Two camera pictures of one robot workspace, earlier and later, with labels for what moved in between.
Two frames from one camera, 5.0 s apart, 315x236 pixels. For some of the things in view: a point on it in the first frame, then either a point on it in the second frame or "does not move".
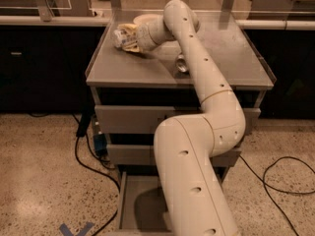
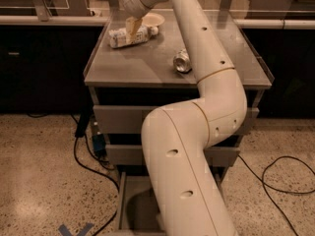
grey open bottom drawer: (143, 208) does not move
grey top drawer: (147, 119) does not move
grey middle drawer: (146, 155) does not move
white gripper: (144, 36) → (129, 2)
